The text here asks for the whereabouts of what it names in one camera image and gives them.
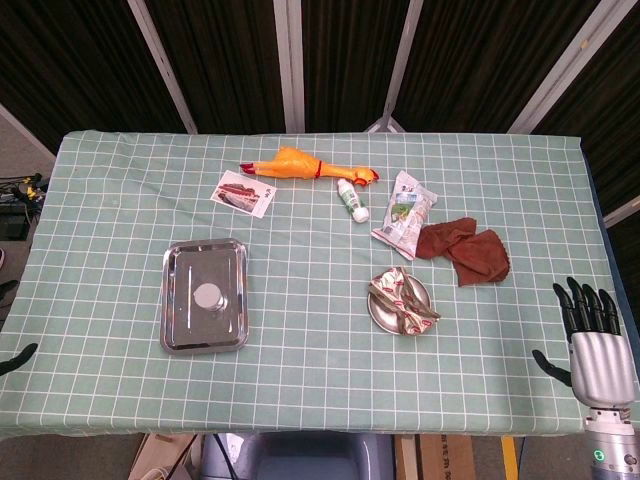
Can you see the white green snack bag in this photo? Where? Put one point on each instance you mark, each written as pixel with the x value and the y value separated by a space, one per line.
pixel 405 215

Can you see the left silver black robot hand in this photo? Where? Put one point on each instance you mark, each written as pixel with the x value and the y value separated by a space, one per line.
pixel 20 354

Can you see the rectangular steel tray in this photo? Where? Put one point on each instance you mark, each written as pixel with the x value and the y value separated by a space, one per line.
pixel 190 260

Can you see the printed cardboard box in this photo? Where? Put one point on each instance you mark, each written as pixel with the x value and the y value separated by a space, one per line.
pixel 447 457

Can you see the white partition frame post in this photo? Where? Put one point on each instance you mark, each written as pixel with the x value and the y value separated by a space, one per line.
pixel 402 55
pixel 622 210
pixel 560 65
pixel 162 65
pixel 290 65

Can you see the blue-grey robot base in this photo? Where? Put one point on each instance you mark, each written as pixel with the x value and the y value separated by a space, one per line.
pixel 300 457

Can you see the light wooden board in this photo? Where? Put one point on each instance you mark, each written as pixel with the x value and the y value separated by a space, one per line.
pixel 406 457

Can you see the green checked tablecloth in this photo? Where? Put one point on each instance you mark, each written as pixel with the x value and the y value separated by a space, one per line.
pixel 300 390

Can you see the white pink shoe tip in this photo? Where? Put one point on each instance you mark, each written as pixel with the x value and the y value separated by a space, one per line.
pixel 2 257

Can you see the small white green bottle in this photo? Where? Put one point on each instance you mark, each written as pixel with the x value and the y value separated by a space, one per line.
pixel 352 200

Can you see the round steel plate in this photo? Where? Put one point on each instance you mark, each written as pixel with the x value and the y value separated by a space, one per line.
pixel 382 320

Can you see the photo postcard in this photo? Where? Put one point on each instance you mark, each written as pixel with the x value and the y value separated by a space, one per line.
pixel 242 194

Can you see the yellow rubber chicken toy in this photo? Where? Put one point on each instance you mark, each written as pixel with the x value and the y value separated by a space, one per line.
pixel 290 165

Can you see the open cardboard box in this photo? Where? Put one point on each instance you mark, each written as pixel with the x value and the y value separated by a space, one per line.
pixel 160 450

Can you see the black electronic box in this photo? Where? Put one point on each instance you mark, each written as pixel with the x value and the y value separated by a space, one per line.
pixel 12 226

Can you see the grey metal stand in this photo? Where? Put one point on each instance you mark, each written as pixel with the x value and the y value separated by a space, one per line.
pixel 386 122

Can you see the yellow black clamp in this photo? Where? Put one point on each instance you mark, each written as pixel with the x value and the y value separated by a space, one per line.
pixel 27 187

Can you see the gold foil bag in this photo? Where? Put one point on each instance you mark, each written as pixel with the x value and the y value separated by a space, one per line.
pixel 400 290

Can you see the brown cloth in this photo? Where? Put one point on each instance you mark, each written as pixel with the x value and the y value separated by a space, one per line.
pixel 475 255

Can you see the small white round cap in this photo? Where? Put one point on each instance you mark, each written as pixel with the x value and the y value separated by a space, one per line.
pixel 209 297

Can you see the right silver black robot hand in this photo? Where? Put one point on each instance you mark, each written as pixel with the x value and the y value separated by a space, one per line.
pixel 600 365

